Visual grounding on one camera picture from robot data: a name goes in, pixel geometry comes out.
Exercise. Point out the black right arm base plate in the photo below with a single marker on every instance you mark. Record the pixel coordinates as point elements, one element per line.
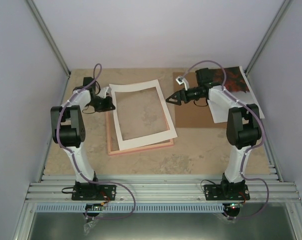
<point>226,192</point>

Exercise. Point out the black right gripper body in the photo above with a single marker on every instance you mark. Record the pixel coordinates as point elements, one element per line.
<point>189,98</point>

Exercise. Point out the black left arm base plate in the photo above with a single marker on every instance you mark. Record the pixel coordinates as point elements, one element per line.
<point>93,192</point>

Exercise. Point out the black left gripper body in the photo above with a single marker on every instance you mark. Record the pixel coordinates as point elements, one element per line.
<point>100,106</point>

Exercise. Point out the red forest photo print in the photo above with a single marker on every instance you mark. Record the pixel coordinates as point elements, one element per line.
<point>238,85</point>

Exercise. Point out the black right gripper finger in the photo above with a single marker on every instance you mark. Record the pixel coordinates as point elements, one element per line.
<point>176,101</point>
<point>178,94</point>

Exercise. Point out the pink wooden picture frame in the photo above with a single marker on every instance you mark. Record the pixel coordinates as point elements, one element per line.
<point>112,141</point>

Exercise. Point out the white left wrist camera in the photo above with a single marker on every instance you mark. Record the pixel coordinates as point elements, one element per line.
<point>104,92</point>

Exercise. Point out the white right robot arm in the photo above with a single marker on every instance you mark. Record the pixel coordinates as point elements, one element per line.
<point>243,130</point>

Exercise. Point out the brown cardboard backing board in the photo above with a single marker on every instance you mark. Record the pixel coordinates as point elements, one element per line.
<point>188,115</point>

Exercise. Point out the clear glass pane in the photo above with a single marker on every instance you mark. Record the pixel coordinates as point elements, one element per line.
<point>140,113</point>

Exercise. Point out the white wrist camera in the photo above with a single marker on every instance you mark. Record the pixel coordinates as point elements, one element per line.
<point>181,80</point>
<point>104,92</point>

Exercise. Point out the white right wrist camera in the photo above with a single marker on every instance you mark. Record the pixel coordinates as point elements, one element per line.
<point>181,80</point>

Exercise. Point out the aluminium rail platform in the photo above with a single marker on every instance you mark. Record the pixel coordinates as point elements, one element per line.
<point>165,188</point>

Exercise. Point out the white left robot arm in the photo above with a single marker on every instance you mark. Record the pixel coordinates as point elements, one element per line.
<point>68,128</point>

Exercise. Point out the white mat board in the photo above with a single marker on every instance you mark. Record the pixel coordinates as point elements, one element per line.
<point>146,140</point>

